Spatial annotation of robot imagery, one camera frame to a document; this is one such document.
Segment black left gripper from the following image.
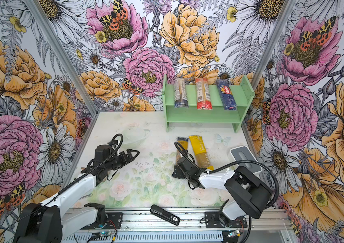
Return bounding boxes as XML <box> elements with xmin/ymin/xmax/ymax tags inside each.
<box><xmin>105</xmin><ymin>149</ymin><xmax>140</xmax><ymax>171</ymax></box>

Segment yellow pasta bag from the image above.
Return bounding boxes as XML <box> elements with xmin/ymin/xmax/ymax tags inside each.
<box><xmin>189</xmin><ymin>135</ymin><xmax>213</xmax><ymax>171</ymax></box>

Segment clear spaghetti bag dark ends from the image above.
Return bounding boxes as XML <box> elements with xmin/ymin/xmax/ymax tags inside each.
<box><xmin>174</xmin><ymin>78</ymin><xmax>189</xmax><ymax>108</ymax></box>

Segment red spaghetti bag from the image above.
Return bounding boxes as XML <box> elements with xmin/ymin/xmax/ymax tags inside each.
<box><xmin>195</xmin><ymin>78</ymin><xmax>212</xmax><ymax>110</ymax></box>

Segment blue Barilla spaghetti bag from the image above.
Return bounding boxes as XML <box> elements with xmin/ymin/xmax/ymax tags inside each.
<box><xmin>216</xmin><ymin>79</ymin><xmax>237</xmax><ymax>110</ymax></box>

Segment blue and clear spaghetti bag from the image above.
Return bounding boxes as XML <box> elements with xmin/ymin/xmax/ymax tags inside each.
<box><xmin>176</xmin><ymin>137</ymin><xmax>189</xmax><ymax>165</ymax></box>

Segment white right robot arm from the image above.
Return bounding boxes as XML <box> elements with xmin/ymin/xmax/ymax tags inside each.
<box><xmin>172</xmin><ymin>157</ymin><xmax>278</xmax><ymax>227</ymax></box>

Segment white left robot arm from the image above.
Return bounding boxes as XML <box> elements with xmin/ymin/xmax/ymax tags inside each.
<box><xmin>13</xmin><ymin>144</ymin><xmax>140</xmax><ymax>243</ymax></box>

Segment green wooden shelf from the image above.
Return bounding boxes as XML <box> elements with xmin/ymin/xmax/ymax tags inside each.
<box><xmin>162</xmin><ymin>76</ymin><xmax>255</xmax><ymax>132</ymax></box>

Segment black handheld device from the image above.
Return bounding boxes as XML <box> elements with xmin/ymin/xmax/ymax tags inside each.
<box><xmin>150</xmin><ymin>205</ymin><xmax>181</xmax><ymax>226</ymax></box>

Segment white grey tissue box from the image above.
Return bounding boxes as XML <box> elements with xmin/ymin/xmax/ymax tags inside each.
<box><xmin>228</xmin><ymin>146</ymin><xmax>263</xmax><ymax>177</ymax></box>

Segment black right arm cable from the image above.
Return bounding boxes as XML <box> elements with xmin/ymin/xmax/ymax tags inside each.
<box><xmin>174</xmin><ymin>141</ymin><xmax>280</xmax><ymax>243</ymax></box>

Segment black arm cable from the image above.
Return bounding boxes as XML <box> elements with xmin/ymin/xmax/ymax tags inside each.
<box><xmin>174</xmin><ymin>141</ymin><xmax>280</xmax><ymax>243</ymax></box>
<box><xmin>14</xmin><ymin>133</ymin><xmax>124</xmax><ymax>234</ymax></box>

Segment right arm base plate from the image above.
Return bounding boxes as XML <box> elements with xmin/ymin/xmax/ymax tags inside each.
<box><xmin>203</xmin><ymin>211</ymin><xmax>248</xmax><ymax>229</ymax></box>

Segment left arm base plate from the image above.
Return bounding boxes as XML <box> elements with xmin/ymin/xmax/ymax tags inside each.
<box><xmin>94</xmin><ymin>212</ymin><xmax>123</xmax><ymax>230</ymax></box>

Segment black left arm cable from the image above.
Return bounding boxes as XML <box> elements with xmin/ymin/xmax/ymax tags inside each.
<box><xmin>14</xmin><ymin>133</ymin><xmax>124</xmax><ymax>234</ymax></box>

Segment aluminium frame rail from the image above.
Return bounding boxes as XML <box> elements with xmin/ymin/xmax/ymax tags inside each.
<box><xmin>60</xmin><ymin>207</ymin><xmax>297</xmax><ymax>243</ymax></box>

